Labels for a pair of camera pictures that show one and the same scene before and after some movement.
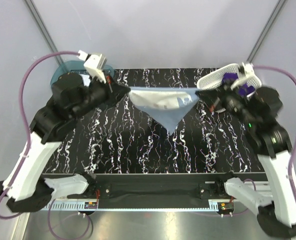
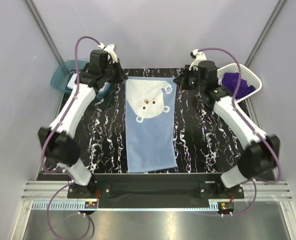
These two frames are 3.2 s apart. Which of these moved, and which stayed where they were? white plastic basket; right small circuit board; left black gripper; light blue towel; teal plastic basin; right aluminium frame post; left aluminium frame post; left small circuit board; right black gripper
Moved: left black gripper; right black gripper; light blue towel
Stayed: left small circuit board; left aluminium frame post; right aluminium frame post; teal plastic basin; white plastic basket; right small circuit board
